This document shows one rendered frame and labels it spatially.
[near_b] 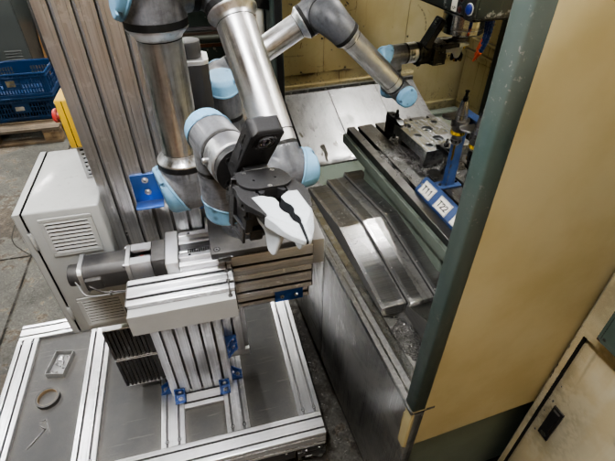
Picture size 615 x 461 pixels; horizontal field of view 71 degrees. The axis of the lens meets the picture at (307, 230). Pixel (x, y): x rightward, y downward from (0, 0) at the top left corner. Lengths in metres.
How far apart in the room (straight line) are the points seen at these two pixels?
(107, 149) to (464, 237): 0.87
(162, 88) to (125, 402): 1.45
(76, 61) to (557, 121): 0.96
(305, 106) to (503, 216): 2.06
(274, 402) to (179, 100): 1.35
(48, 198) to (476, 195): 1.05
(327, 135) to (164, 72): 1.80
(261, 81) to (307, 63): 1.96
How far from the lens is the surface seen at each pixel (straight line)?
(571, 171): 0.87
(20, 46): 5.88
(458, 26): 1.85
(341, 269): 1.57
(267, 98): 0.81
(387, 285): 1.66
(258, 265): 1.21
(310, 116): 2.70
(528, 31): 0.66
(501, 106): 0.69
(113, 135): 1.22
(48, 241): 1.34
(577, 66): 0.75
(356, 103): 2.84
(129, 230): 1.35
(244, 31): 0.86
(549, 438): 1.67
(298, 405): 1.90
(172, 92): 0.93
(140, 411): 2.03
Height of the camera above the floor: 1.89
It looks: 39 degrees down
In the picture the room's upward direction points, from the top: straight up
